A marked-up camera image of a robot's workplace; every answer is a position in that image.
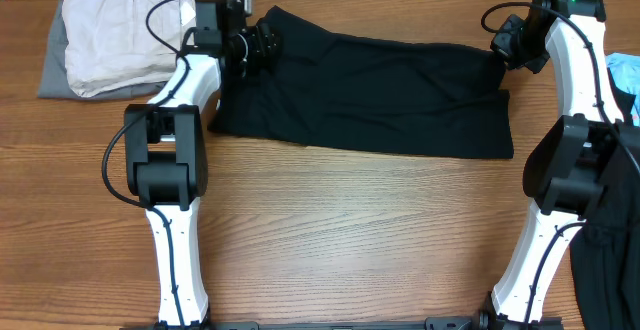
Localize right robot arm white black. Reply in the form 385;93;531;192
425;0;639;329

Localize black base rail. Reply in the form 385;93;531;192
119;314;566;330

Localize grey folded garment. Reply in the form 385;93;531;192
38;0;165;101

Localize beige folded trousers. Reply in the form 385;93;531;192
61;0;196;98

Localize light blue garment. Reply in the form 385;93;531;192
606;53;639;126

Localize black garment pile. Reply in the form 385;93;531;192
569;82;640;330

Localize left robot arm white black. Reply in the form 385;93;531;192
119;0;278;329

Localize black t-shirt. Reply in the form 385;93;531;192
209;6;514;159

